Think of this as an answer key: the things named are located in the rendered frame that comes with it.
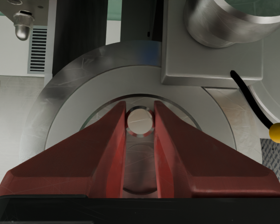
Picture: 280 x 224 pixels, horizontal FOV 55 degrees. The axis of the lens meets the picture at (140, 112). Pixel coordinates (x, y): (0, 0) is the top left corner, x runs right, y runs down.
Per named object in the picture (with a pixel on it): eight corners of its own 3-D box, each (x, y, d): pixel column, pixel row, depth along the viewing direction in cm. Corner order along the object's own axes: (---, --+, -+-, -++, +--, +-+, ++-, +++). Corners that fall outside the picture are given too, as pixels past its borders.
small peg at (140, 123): (150, 101, 12) (160, 131, 12) (147, 106, 14) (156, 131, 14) (119, 111, 12) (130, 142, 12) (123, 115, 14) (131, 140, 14)
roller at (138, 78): (249, 78, 16) (225, 275, 15) (181, 110, 42) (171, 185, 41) (60, 51, 16) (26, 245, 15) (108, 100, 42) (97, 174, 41)
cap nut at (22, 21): (30, 13, 48) (28, 37, 48) (37, 21, 52) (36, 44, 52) (9, 12, 48) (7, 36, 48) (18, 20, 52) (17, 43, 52)
